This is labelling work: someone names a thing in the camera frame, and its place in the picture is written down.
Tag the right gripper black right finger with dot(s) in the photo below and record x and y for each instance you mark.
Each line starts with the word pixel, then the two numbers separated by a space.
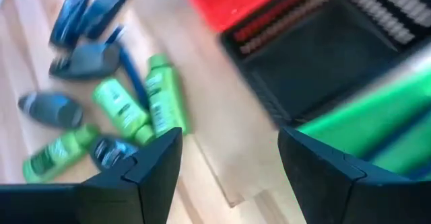
pixel 330 190

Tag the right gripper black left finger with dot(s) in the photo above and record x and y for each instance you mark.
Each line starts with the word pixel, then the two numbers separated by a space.
pixel 151 177

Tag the green travel shampoo bottle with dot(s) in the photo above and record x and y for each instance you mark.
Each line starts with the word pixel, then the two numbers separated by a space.
pixel 121 109
pixel 55 156
pixel 165 96

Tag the dark blue toiletry tube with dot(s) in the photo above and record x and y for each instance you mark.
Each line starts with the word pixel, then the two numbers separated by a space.
pixel 69 19
pixel 85 61
pixel 106 8

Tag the dark grey roll-on deodorant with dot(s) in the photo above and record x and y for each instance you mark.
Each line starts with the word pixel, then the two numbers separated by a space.
pixel 52 109
pixel 111 151

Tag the green plastic basket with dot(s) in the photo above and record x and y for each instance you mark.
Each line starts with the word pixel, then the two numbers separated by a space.
pixel 370 123

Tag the black plastic basket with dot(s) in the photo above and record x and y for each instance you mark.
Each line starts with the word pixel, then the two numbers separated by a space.
pixel 313 66

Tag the red plastic basket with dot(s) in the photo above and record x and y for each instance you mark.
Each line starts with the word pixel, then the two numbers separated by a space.
pixel 229 2

